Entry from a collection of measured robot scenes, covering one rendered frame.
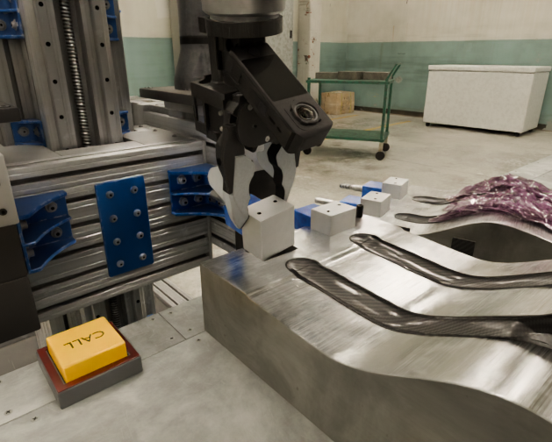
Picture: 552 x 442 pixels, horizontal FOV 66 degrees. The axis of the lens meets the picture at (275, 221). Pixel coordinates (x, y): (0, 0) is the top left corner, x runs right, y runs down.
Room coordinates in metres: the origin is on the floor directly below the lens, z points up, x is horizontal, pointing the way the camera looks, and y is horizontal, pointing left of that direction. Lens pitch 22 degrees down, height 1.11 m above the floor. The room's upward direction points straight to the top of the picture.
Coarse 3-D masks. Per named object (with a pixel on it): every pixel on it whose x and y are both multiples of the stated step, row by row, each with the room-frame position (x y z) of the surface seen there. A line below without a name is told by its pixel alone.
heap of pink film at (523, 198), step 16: (496, 176) 0.70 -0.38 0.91; (512, 176) 0.67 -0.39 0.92; (464, 192) 0.70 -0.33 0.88; (480, 192) 0.66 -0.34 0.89; (496, 192) 0.59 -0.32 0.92; (512, 192) 0.56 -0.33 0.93; (528, 192) 0.63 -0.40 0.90; (544, 192) 0.64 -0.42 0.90; (448, 208) 0.61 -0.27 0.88; (464, 208) 0.59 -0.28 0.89; (480, 208) 0.57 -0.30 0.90; (496, 208) 0.56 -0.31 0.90; (512, 208) 0.55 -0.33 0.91; (528, 208) 0.56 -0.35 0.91; (544, 208) 0.54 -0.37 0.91; (544, 224) 0.53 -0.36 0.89
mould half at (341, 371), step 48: (336, 240) 0.48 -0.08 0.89; (240, 288) 0.37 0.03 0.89; (288, 288) 0.37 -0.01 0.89; (384, 288) 0.38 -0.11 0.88; (432, 288) 0.38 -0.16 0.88; (528, 288) 0.32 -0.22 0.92; (240, 336) 0.36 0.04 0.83; (288, 336) 0.31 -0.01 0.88; (336, 336) 0.30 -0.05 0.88; (384, 336) 0.29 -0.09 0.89; (432, 336) 0.27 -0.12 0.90; (288, 384) 0.31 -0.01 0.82; (336, 384) 0.26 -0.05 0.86; (384, 384) 0.23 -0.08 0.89; (432, 384) 0.21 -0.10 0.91; (480, 384) 0.19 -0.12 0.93; (528, 384) 0.19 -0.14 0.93; (336, 432) 0.26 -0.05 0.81; (384, 432) 0.23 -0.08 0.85; (432, 432) 0.20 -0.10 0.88; (480, 432) 0.18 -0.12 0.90; (528, 432) 0.17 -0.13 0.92
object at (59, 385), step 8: (120, 336) 0.38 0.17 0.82; (128, 344) 0.37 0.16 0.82; (40, 352) 0.35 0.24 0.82; (128, 352) 0.36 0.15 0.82; (136, 352) 0.35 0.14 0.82; (48, 360) 0.34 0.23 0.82; (120, 360) 0.34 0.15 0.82; (128, 360) 0.34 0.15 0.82; (48, 368) 0.33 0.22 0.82; (104, 368) 0.33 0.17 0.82; (56, 376) 0.32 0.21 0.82; (88, 376) 0.32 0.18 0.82; (56, 384) 0.31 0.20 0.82; (64, 384) 0.31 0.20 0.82; (72, 384) 0.31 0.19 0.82
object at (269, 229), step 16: (224, 208) 0.48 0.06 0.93; (256, 208) 0.44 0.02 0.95; (272, 208) 0.44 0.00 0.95; (288, 208) 0.44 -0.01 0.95; (256, 224) 0.42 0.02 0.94; (272, 224) 0.43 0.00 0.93; (288, 224) 0.45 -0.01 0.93; (256, 240) 0.43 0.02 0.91; (272, 240) 0.43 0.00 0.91; (288, 240) 0.45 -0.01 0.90; (256, 256) 0.43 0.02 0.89
